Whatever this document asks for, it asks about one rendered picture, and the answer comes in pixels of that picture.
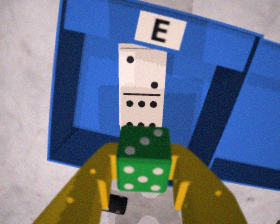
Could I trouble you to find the green die with white pips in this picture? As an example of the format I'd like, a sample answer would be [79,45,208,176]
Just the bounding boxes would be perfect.
[116,125,172,193]

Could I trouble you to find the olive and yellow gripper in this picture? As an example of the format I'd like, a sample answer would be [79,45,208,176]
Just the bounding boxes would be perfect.
[32,142,248,224]

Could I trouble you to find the white domino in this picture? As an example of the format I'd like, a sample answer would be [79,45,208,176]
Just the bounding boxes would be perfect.
[119,43,147,125]
[120,47,167,130]

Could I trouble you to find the black aa battery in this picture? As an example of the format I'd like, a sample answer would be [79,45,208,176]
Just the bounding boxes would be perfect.
[102,194,128,215]

